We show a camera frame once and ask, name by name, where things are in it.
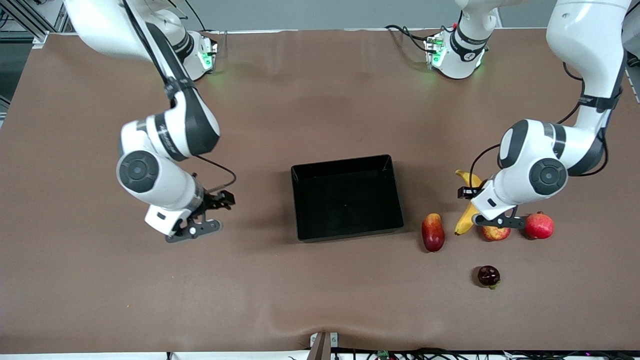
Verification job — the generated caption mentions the yellow banana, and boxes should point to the yellow banana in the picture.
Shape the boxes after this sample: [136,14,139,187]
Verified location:
[454,169,485,236]

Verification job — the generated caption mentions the red yellow apple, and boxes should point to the red yellow apple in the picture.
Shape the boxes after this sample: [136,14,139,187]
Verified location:
[481,225,512,242]

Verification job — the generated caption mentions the black plastic box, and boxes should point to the black plastic box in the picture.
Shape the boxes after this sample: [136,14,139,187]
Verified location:
[290,154,405,243]

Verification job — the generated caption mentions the red yellow mango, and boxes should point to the red yellow mango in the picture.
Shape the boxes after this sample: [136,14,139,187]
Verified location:
[421,213,446,253]

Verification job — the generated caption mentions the red pomegranate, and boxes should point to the red pomegranate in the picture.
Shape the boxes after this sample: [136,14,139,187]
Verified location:
[524,211,555,240]

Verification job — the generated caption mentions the dark purple mangosteen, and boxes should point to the dark purple mangosteen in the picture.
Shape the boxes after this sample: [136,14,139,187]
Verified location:
[476,265,501,290]

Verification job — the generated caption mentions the brown table mat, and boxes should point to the brown table mat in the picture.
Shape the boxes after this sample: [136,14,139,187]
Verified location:
[0,27,640,355]

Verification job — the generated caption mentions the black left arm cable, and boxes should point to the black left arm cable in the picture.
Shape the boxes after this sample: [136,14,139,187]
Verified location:
[469,62,610,190]

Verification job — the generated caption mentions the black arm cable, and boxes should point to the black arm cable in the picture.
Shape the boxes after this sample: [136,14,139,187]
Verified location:
[469,62,610,190]
[194,154,237,195]

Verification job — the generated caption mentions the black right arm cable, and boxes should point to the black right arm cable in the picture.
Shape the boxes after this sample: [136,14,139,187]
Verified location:
[194,154,237,195]

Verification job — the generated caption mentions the metal bracket with post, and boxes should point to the metal bracket with post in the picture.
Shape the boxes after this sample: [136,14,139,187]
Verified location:
[310,331,339,360]

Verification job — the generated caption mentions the black left base cable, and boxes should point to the black left base cable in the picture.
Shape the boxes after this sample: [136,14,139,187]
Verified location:
[385,24,432,53]

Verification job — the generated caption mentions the black base cable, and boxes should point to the black base cable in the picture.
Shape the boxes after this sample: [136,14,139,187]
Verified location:
[185,0,209,32]
[385,24,432,53]

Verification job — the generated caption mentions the black right base cable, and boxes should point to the black right base cable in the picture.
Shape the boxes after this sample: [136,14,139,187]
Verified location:
[185,0,209,32]

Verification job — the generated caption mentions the aluminium extrusion frame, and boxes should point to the aluminium extrusion frame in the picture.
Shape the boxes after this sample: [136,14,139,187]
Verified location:
[0,0,66,45]

